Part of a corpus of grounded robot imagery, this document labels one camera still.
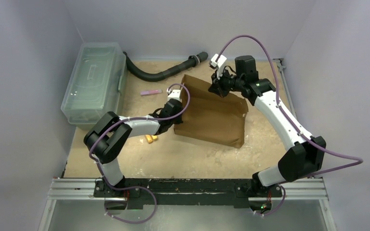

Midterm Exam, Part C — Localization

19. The brown cardboard box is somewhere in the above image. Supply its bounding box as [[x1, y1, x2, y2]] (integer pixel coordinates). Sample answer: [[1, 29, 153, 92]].
[[174, 75, 249, 148]]

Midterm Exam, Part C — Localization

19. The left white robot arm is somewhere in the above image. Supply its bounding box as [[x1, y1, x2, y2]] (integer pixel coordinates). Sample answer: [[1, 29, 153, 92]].
[[83, 99, 185, 197]]

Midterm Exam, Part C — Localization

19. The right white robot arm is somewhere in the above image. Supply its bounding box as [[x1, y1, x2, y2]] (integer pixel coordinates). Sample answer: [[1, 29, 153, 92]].
[[208, 54, 326, 196]]

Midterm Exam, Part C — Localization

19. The purple marker pen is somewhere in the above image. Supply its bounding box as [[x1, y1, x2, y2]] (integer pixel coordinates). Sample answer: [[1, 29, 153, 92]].
[[140, 90, 163, 96]]

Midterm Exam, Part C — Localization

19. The orange marker pen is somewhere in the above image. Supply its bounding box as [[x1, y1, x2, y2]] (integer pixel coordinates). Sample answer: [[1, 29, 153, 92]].
[[145, 135, 154, 143]]

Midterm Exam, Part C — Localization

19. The clear plastic storage bin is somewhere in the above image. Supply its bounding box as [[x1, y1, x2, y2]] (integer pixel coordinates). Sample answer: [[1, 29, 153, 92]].
[[61, 42, 127, 130]]

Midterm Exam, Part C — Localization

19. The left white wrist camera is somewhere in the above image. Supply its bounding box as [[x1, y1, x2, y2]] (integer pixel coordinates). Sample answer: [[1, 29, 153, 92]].
[[167, 89, 182, 102]]

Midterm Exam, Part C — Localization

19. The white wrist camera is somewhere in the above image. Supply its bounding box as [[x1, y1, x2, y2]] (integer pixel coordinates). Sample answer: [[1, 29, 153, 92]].
[[167, 89, 182, 102], [209, 54, 227, 74]]

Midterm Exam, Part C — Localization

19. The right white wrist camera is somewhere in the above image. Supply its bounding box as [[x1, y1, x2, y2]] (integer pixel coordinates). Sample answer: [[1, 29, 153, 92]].
[[209, 54, 227, 74]]

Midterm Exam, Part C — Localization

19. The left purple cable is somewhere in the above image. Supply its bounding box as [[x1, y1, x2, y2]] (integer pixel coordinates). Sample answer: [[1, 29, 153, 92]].
[[88, 83, 191, 225]]

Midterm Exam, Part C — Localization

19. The black corrugated hose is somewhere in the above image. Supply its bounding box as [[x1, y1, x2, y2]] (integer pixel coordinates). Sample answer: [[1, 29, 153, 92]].
[[122, 51, 209, 83]]

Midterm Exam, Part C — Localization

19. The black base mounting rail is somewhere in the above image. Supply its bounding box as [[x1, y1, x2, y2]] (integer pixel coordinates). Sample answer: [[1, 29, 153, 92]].
[[93, 178, 285, 213]]

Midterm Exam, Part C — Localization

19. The aluminium frame extrusion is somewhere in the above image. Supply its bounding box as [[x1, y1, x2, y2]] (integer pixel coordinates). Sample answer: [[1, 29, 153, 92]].
[[48, 178, 95, 200]]

